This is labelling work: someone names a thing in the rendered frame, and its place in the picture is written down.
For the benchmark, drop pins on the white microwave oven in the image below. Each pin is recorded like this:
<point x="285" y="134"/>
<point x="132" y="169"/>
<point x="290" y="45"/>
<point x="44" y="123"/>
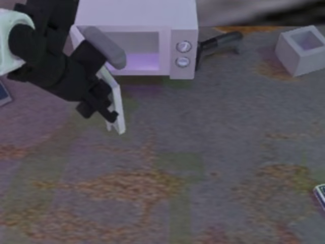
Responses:
<point x="142" y="20"/>

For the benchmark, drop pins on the white hollow cube box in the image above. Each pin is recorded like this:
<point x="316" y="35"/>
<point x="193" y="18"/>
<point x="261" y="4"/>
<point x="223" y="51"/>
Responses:
<point x="302" y="54"/>

